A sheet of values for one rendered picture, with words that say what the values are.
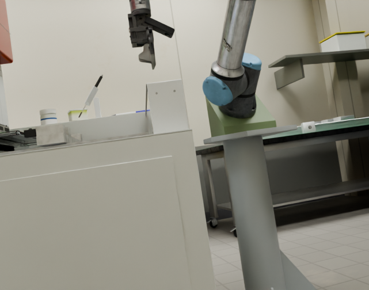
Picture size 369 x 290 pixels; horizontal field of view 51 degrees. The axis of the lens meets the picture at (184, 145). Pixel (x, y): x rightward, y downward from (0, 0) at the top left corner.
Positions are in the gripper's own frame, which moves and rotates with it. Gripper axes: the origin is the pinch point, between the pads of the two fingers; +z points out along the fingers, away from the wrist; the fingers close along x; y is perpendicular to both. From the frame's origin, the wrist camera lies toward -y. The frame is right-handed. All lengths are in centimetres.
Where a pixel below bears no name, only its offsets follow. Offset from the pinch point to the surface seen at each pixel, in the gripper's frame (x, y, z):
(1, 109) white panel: -9, 58, 7
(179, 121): 40.0, -1.6, 25.9
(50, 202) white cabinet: 46, 32, 41
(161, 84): 40.0, 1.6, 15.6
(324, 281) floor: -61, -77, 111
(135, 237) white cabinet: 46, 14, 53
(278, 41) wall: -338, -186, -100
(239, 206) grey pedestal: -9, -25, 57
